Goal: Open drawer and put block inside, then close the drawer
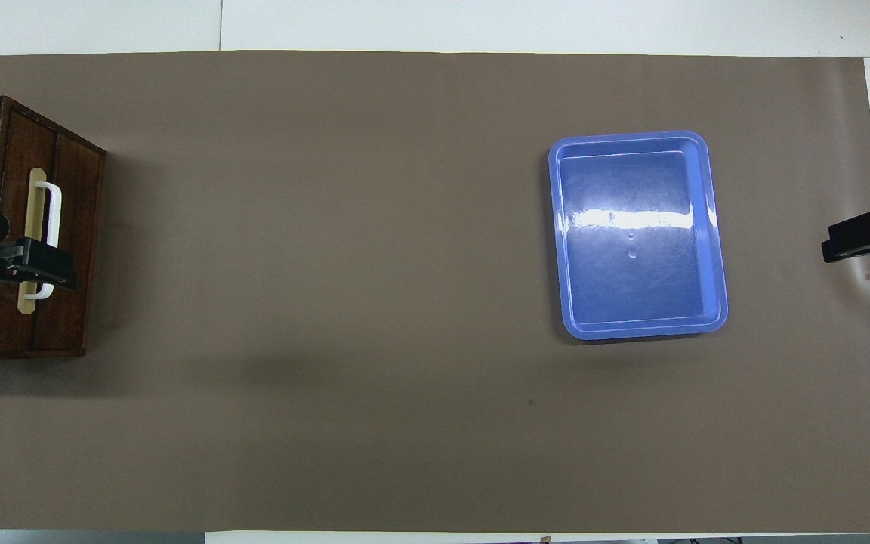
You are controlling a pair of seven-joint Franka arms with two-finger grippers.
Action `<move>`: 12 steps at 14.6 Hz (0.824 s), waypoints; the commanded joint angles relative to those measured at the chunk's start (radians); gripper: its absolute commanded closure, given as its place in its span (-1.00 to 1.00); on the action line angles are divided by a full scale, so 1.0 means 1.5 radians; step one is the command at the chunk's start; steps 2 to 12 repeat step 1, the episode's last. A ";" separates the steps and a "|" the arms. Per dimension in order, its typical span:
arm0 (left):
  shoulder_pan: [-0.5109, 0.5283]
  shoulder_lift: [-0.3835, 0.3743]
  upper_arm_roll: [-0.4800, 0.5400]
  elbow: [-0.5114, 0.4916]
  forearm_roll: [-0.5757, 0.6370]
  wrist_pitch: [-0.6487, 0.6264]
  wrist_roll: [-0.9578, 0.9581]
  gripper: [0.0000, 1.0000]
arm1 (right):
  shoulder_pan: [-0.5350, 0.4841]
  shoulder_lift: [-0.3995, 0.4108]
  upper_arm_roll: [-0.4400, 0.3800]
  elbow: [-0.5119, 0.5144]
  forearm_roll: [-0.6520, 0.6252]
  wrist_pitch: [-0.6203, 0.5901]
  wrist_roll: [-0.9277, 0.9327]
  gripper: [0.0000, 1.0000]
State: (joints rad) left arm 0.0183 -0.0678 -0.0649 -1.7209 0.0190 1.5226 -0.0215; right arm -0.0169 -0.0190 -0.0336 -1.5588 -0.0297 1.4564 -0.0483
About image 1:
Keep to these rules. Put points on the brown paper table mat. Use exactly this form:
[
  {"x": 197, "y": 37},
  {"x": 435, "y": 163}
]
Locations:
[{"x": 405, "y": 302}]

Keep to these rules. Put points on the blue plastic tray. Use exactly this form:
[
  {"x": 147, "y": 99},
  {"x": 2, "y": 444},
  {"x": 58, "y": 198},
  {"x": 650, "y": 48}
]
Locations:
[{"x": 631, "y": 287}]

